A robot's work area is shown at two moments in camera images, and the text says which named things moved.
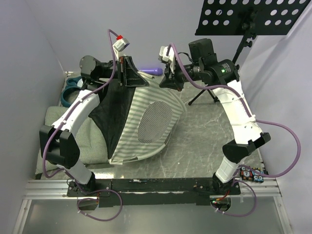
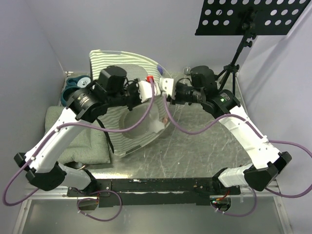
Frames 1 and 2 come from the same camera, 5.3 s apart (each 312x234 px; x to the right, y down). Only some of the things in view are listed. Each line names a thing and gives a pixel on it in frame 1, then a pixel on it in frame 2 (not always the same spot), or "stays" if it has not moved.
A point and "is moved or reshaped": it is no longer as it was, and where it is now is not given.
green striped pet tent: x=133 y=123 is moved or reshaped
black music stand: x=249 y=17 stays
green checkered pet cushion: x=91 y=146 stays
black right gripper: x=171 y=84 -> x=177 y=101
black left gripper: x=132 y=77 -> x=135 y=84
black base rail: x=153 y=191 stays
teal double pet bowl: x=69 y=93 stays
